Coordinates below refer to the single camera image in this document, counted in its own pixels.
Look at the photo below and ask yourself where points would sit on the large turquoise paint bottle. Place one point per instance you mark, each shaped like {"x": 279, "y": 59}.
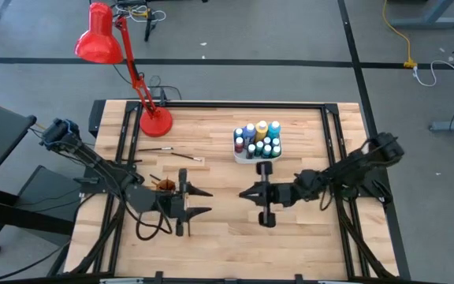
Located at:
{"x": 274, "y": 128}

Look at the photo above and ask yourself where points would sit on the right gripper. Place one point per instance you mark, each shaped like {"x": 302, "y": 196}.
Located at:
{"x": 282, "y": 194}

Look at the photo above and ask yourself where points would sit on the silver aluminium rail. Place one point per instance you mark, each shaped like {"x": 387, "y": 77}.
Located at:
{"x": 337, "y": 282}
{"x": 120, "y": 281}

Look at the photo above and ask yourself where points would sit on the dark grey box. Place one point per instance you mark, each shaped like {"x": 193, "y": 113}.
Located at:
{"x": 45, "y": 185}

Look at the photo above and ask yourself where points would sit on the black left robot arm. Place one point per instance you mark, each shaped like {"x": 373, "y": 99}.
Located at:
{"x": 93, "y": 161}

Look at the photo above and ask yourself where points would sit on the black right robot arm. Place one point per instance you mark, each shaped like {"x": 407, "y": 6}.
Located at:
{"x": 349, "y": 165}

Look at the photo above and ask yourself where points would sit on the tan plastic cup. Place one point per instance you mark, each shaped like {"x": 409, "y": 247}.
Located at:
{"x": 166, "y": 185}

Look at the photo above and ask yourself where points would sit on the small brown paint bottle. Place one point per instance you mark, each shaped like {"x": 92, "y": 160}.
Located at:
{"x": 267, "y": 140}

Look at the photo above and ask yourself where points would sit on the red desk lamp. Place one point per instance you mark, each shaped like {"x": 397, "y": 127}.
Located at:
{"x": 156, "y": 122}

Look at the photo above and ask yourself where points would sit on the small teal paint bottle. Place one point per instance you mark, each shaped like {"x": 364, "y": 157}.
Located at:
{"x": 259, "y": 147}
{"x": 267, "y": 151}

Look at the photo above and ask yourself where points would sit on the small green paint bottle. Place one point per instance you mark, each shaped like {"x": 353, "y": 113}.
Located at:
{"x": 276, "y": 151}

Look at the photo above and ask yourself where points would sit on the white plastic bin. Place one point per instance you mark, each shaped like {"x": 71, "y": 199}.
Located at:
{"x": 243, "y": 159}

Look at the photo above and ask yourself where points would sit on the large blue paint bottle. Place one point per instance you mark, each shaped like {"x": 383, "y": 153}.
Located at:
{"x": 249, "y": 132}

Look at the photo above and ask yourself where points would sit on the small blue paint bottle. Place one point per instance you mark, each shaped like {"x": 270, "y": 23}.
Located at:
{"x": 276, "y": 142}
{"x": 238, "y": 133}

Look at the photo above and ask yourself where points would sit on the small red paint bottle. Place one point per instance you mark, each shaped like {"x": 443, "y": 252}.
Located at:
{"x": 239, "y": 143}

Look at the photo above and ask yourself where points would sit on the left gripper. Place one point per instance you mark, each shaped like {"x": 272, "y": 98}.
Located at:
{"x": 172, "y": 205}

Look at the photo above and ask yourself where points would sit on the large yellow paint bottle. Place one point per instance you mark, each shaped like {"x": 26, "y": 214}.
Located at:
{"x": 261, "y": 130}

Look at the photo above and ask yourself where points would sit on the small black paint bottle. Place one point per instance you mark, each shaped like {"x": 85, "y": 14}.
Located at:
{"x": 250, "y": 150}

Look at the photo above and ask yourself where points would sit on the black floor stand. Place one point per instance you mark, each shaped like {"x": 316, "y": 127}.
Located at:
{"x": 148, "y": 31}

